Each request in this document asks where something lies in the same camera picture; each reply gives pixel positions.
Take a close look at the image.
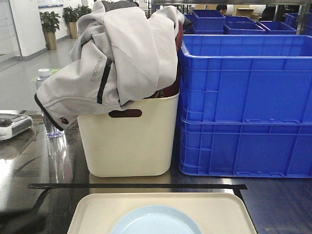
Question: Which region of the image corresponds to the clear water bottle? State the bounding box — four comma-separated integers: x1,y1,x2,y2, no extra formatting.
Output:
35,68,65,138

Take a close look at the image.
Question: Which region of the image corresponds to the cream plastic basket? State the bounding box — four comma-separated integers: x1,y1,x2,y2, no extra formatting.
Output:
78,94,179,177

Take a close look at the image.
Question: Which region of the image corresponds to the potted plant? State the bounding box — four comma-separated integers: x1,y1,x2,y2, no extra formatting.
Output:
62,6,78,39
39,11,60,50

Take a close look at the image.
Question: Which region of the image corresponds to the blue bin right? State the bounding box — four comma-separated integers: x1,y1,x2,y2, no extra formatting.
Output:
257,21,297,35

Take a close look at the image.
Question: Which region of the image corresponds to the large blue crate upper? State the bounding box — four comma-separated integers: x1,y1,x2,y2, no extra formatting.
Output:
179,35,312,123

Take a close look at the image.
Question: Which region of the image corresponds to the potted plant middle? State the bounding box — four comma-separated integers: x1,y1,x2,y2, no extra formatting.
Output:
62,6,78,39

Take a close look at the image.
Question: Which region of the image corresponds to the light blue plate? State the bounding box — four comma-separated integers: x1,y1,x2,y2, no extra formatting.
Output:
111,205,202,234

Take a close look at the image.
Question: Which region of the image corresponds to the cream serving tray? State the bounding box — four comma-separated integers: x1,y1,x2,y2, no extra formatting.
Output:
68,193,256,234

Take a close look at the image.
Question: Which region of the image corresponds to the black tape strip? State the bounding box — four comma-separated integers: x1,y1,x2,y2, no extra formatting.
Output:
25,183,249,204

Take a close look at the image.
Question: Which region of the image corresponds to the large blue crate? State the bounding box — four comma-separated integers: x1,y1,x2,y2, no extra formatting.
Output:
179,35,312,123
179,119,312,178

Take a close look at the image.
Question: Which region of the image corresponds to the large blue crate lower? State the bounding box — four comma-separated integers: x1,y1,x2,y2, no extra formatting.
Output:
179,119,312,178

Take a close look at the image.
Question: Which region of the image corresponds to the blue bin centre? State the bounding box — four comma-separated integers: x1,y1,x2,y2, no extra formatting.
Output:
223,22,266,35

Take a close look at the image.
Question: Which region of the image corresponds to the white handheld device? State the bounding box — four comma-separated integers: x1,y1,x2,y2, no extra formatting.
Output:
0,113,33,141

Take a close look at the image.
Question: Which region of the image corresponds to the potted plant left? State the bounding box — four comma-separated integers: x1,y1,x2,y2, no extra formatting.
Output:
39,11,60,50

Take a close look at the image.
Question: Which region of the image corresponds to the grey jacket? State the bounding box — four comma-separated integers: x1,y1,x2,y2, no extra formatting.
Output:
34,0,185,131

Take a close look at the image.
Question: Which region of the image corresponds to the small blue bin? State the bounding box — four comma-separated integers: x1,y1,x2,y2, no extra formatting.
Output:
193,10,226,31

